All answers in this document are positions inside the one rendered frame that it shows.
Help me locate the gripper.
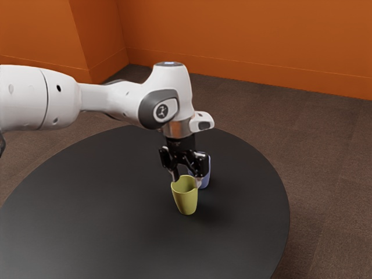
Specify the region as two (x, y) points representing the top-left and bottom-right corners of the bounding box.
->
(158, 134), (209, 188)

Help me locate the yellow-green cup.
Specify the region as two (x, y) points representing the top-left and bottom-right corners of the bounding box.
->
(170, 174), (199, 216)

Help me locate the blue cup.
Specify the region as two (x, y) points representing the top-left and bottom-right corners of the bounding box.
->
(187, 154), (212, 190)

